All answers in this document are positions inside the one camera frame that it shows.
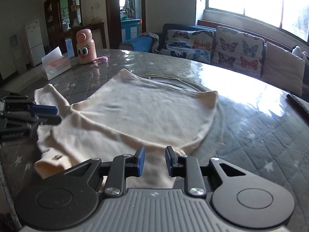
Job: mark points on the grey throw blanket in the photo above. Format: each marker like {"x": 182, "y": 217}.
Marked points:
{"x": 151, "y": 36}

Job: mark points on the pink cartoon face bottle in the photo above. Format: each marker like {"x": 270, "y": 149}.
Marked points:
{"x": 87, "y": 50}

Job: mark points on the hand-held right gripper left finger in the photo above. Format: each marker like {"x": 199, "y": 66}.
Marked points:
{"x": 140, "y": 162}

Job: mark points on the dark wooden door frame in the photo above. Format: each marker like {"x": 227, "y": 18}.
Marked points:
{"x": 112, "y": 17}

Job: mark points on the blue storage cabinet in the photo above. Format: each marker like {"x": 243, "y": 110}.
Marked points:
{"x": 130, "y": 30}

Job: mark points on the butterfly print cushion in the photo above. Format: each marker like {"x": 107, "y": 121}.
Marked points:
{"x": 236, "y": 50}
{"x": 185, "y": 46}

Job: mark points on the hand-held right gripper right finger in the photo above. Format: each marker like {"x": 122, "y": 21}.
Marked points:
{"x": 169, "y": 162}

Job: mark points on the white plush toy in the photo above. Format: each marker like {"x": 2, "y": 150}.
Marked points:
{"x": 298, "y": 51}

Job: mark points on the cream knit garment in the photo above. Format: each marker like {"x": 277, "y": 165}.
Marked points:
{"x": 144, "y": 116}

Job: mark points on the dark wooden display cabinet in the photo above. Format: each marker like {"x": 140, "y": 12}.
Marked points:
{"x": 96, "y": 36}

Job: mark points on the white refrigerator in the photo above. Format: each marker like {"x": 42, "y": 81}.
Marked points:
{"x": 35, "y": 43}

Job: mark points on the dark blue sofa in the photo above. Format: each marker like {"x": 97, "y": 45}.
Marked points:
{"x": 173, "y": 26}

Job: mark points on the black remote control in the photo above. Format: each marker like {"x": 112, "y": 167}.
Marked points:
{"x": 299, "y": 104}

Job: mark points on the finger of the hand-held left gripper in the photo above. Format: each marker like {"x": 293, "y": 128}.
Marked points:
{"x": 49, "y": 120}
{"x": 44, "y": 110}

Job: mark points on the pink white tissue box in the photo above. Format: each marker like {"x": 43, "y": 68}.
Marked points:
{"x": 58, "y": 67}

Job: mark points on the plain beige cushion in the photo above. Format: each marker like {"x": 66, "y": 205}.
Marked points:
{"x": 282, "y": 70}

